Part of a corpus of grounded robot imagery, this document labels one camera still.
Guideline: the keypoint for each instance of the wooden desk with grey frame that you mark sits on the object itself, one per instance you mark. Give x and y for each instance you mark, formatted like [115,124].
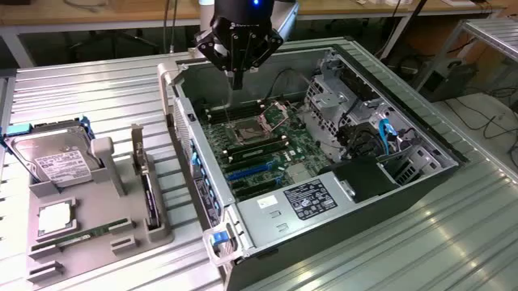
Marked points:
[80,12]

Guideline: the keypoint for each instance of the silver drive cage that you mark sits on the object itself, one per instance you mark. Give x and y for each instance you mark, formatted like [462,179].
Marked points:
[323,100]

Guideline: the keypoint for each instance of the black plastic shroud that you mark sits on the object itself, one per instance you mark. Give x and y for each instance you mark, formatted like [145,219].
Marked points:
[359,179]

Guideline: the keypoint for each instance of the graphics card with metal bracket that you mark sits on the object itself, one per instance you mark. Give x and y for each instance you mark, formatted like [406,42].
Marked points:
[148,194]

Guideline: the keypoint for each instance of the metal slat frame table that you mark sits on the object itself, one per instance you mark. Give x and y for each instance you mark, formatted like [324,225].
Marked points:
[498,33]

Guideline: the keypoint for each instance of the green motherboard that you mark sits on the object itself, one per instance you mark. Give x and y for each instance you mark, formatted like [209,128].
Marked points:
[311,160]

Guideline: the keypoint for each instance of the open black PC case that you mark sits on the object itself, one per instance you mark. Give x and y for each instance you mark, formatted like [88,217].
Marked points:
[363,230]

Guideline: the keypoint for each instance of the black expansion slot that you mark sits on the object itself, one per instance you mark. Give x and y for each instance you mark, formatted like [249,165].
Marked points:
[255,184]
[259,191]

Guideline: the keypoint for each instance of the grey parts rack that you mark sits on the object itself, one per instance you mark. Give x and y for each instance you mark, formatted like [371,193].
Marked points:
[92,218]

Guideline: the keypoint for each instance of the grey power supply unit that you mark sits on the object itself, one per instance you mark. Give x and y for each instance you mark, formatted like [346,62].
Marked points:
[263,224]

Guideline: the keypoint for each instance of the blue case latch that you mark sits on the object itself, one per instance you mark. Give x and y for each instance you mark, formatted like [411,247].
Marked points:
[217,237]

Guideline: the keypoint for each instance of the silver chipset heatsink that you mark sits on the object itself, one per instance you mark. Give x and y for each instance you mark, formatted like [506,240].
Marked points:
[300,172]

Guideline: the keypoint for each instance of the hard disk with blue bracket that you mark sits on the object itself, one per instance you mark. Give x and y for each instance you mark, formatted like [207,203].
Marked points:
[48,154]

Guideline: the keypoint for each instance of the silver CPU chip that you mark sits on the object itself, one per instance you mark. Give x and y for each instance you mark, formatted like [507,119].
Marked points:
[56,219]

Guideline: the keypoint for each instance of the green installed RAM stick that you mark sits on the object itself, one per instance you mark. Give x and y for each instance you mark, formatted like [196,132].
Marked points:
[256,152]

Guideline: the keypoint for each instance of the green RAM stick with label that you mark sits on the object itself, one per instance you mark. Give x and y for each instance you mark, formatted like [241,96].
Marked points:
[88,234]

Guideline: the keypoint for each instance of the black RAM slot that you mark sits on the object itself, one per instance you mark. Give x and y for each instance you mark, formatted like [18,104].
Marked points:
[233,115]
[229,108]

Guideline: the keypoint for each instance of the CPU socket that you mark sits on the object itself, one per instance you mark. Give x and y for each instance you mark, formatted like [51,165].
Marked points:
[247,131]

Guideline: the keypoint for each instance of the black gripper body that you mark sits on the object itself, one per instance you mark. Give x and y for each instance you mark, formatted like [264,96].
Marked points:
[243,18]

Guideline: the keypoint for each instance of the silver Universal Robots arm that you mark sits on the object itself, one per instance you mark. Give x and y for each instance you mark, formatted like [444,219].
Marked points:
[288,18]

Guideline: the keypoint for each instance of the blue expansion slot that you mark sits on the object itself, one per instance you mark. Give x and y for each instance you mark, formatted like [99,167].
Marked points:
[247,171]

